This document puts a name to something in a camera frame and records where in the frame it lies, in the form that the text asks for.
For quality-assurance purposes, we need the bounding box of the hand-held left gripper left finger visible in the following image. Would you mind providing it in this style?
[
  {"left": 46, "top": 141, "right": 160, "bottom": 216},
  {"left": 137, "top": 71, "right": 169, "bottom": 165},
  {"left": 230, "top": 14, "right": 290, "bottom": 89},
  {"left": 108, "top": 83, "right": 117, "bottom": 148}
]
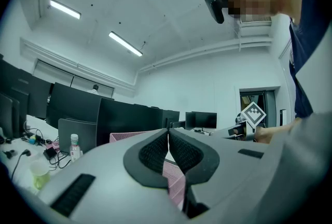
[{"left": 38, "top": 128, "right": 189, "bottom": 224}]

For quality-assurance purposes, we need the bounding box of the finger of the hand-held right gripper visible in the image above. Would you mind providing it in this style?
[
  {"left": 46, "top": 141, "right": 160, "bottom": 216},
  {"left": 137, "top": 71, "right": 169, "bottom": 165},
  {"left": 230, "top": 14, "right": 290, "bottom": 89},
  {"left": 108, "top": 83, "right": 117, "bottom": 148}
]
[{"left": 209, "top": 127, "right": 236, "bottom": 141}]

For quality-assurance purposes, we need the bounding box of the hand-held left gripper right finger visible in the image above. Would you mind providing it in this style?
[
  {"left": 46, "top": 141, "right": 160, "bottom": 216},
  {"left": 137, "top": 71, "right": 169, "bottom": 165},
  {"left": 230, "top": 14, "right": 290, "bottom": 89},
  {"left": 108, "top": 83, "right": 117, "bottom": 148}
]
[{"left": 169, "top": 111, "right": 332, "bottom": 224}]

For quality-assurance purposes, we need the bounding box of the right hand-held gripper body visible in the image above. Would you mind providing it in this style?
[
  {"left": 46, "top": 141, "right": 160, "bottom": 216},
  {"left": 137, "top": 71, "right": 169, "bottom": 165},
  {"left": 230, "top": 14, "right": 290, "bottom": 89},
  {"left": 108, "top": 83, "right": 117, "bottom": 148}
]
[{"left": 228, "top": 102, "right": 268, "bottom": 142}]

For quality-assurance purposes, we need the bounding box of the pink mesh tray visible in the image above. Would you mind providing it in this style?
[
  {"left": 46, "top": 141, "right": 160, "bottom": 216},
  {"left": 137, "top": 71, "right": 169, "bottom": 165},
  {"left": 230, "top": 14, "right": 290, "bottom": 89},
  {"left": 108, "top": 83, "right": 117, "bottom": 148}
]
[{"left": 109, "top": 130, "right": 187, "bottom": 212}]

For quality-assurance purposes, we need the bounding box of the person's right forearm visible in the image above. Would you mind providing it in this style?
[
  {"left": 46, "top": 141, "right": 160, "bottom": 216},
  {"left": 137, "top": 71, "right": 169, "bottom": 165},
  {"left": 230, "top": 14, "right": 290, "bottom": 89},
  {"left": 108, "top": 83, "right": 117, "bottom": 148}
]
[{"left": 255, "top": 116, "right": 303, "bottom": 144}]

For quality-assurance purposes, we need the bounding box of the dark grey door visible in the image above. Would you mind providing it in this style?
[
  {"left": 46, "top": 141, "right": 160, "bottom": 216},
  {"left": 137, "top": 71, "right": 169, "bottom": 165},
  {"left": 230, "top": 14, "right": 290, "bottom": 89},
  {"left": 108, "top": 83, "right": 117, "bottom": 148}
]
[{"left": 238, "top": 89, "right": 277, "bottom": 128}]

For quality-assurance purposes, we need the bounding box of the black monitor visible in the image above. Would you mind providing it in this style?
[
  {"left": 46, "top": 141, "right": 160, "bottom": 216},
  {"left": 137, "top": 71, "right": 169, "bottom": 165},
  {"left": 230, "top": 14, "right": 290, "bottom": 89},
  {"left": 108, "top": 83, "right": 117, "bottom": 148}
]
[
  {"left": 95, "top": 97, "right": 164, "bottom": 147},
  {"left": 0, "top": 58, "right": 52, "bottom": 120},
  {"left": 162, "top": 110, "right": 181, "bottom": 129},
  {"left": 58, "top": 118, "right": 98, "bottom": 153},
  {"left": 0, "top": 92, "right": 21, "bottom": 138},
  {"left": 185, "top": 111, "right": 217, "bottom": 130},
  {"left": 46, "top": 82, "right": 103, "bottom": 130}
]

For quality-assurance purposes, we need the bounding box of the white bar with black stripe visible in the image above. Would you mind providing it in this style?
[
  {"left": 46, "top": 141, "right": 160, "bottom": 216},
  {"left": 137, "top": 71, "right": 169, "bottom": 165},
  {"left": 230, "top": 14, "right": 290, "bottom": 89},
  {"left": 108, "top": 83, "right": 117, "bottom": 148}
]
[{"left": 279, "top": 108, "right": 287, "bottom": 128}]

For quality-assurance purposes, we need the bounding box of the clear plastic bottle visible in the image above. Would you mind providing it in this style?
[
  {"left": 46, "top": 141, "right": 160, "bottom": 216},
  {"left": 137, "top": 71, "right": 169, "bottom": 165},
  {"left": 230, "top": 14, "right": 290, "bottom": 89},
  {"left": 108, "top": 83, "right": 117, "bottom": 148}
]
[{"left": 69, "top": 134, "right": 84, "bottom": 163}]

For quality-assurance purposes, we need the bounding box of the pink small pouch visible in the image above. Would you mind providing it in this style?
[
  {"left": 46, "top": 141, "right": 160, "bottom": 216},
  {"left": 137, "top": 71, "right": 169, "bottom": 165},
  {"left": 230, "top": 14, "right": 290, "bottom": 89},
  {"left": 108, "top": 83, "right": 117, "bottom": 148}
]
[{"left": 45, "top": 141, "right": 61, "bottom": 151}]

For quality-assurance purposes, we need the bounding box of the black power adapter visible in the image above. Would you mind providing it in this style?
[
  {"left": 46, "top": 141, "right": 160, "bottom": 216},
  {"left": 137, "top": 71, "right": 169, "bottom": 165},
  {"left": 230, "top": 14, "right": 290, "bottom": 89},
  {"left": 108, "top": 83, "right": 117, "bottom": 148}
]
[{"left": 43, "top": 147, "right": 59, "bottom": 161}]

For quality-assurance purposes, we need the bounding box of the pale yellow cup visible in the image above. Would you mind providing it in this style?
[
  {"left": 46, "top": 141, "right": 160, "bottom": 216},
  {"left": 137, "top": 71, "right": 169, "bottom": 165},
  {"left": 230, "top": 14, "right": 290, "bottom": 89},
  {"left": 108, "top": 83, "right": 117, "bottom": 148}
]
[{"left": 29, "top": 160, "right": 52, "bottom": 190}]

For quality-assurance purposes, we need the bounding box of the white ceiling pipe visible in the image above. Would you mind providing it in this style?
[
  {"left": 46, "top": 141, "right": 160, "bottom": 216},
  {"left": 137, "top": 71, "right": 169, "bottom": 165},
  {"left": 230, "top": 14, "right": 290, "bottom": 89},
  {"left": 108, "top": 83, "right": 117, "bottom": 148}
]
[{"left": 136, "top": 36, "right": 274, "bottom": 73}]

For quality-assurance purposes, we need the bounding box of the white ceiling air vent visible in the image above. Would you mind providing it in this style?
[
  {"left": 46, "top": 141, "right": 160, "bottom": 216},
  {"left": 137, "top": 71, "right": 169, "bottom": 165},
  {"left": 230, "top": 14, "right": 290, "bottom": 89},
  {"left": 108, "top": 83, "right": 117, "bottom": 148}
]
[{"left": 238, "top": 14, "right": 273, "bottom": 27}]

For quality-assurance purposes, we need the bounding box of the white roller blind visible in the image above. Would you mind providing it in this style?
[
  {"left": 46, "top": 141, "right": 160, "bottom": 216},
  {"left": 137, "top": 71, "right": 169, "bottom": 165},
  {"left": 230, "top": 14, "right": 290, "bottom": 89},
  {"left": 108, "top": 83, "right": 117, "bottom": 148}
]
[{"left": 32, "top": 59, "right": 115, "bottom": 101}]

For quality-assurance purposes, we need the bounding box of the person's navy shirt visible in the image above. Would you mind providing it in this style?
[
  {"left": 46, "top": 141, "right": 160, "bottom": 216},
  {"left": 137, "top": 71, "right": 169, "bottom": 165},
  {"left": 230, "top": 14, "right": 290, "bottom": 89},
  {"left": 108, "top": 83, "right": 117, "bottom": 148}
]
[{"left": 286, "top": 0, "right": 332, "bottom": 120}]

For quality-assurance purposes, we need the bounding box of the ceiling tube light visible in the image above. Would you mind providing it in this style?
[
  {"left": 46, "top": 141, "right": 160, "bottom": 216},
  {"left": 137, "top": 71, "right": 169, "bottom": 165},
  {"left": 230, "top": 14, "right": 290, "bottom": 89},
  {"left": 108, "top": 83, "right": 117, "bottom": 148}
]
[
  {"left": 49, "top": 0, "right": 81, "bottom": 20},
  {"left": 108, "top": 31, "right": 143, "bottom": 58}
]

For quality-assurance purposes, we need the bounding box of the black power cable with plug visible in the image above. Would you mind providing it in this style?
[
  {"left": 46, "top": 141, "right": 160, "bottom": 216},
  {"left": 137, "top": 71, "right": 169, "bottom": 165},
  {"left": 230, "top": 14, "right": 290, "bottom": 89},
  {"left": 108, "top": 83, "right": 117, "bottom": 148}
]
[{"left": 11, "top": 149, "right": 32, "bottom": 183}]

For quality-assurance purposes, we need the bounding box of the black head-worn camera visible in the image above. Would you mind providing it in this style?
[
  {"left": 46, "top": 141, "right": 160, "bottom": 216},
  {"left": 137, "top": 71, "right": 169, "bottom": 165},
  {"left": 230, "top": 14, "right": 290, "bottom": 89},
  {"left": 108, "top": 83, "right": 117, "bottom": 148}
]
[{"left": 204, "top": 0, "right": 225, "bottom": 24}]

